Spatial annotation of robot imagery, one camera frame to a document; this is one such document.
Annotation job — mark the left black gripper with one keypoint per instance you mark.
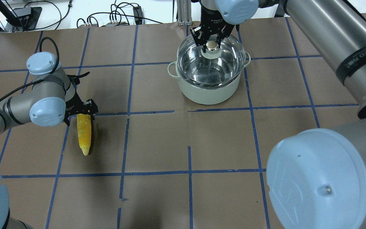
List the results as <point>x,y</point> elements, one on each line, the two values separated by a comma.
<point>76,107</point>

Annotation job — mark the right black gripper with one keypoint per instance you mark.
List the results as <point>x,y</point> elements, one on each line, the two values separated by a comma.
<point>210,19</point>

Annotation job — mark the yellow corn cob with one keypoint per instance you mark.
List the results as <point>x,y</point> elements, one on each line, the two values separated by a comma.
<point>84,132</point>

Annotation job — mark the glass pot lid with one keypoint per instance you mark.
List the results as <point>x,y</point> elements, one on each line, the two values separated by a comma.
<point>213,69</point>

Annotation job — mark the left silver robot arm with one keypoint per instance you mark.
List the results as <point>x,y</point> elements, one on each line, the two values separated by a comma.
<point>51,101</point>

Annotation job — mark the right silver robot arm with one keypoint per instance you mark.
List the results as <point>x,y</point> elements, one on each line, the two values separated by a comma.
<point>286,89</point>

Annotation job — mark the pale green steel pot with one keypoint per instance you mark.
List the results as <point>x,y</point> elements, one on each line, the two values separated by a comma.
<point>204,96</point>

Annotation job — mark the brown paper table cover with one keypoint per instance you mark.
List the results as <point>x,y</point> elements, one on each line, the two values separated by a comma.
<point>137,174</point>

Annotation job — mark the aluminium frame post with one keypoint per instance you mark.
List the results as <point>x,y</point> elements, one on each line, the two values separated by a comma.
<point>184,16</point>

